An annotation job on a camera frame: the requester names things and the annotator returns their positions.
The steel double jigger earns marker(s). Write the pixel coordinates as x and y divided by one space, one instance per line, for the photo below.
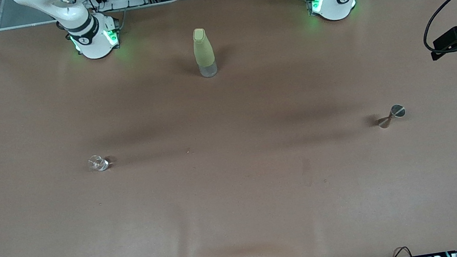
398 111

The clear glass beaker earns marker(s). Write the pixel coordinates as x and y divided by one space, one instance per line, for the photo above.
99 163

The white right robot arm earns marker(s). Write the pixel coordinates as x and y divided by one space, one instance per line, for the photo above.
93 44

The yellow-green bottle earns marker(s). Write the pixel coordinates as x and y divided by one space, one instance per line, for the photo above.
203 50

